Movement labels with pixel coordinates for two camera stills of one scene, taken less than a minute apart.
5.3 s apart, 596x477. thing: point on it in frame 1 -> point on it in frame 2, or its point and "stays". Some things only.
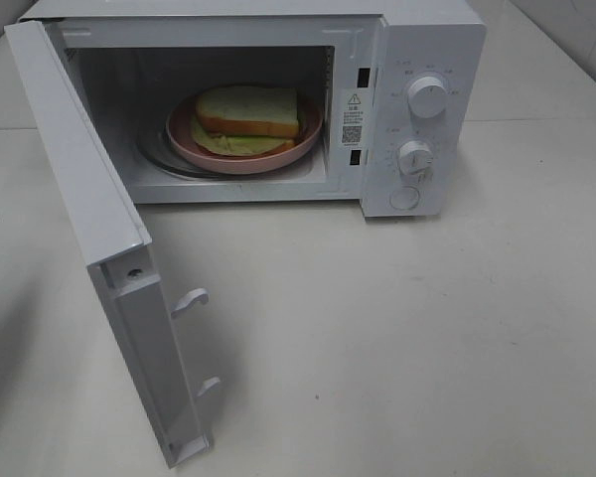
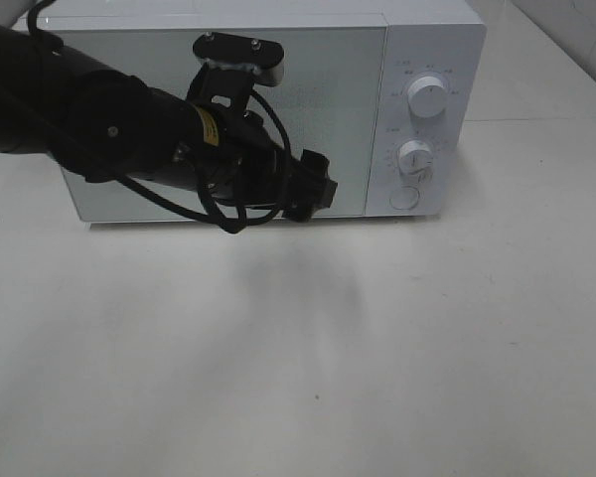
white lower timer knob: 415,157 stays
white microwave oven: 380,104 stays
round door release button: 404,198 stays
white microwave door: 145,331 -> 331,97
